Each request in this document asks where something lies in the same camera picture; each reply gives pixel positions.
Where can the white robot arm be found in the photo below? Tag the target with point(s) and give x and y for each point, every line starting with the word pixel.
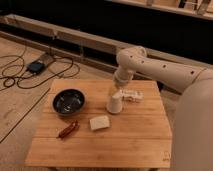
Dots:
pixel 192 137

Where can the white toy block object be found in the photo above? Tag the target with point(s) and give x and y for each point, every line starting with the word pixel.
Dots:
pixel 132 95

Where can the white rectangular sponge block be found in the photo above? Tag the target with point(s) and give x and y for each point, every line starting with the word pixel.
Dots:
pixel 100 122

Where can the dark round bowl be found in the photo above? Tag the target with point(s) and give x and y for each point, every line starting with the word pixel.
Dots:
pixel 68 102

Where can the wooden table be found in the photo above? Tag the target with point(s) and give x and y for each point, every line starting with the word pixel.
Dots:
pixel 138 137

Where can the reddish brown stick object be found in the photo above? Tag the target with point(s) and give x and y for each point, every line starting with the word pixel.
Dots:
pixel 68 130

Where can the blue power adapter box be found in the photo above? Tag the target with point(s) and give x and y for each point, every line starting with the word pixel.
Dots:
pixel 35 67

